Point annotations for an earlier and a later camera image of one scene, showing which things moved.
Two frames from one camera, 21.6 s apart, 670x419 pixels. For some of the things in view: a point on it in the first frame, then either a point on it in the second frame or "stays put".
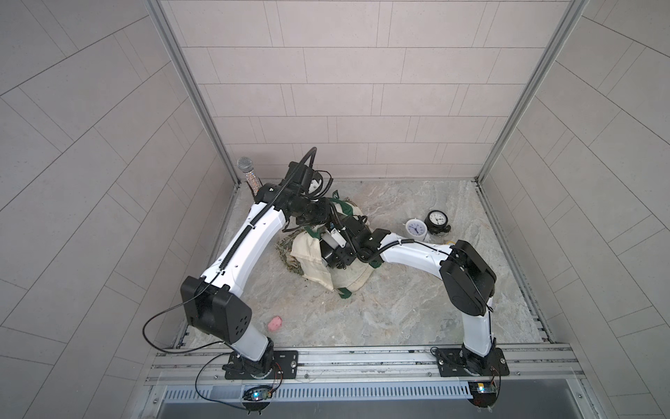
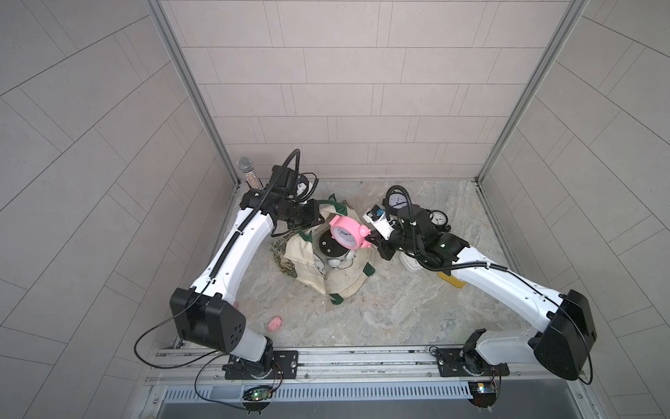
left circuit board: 256,399 stays put
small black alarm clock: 436,222 stays put
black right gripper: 343,257 -> 382,244
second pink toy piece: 275,323 stays put
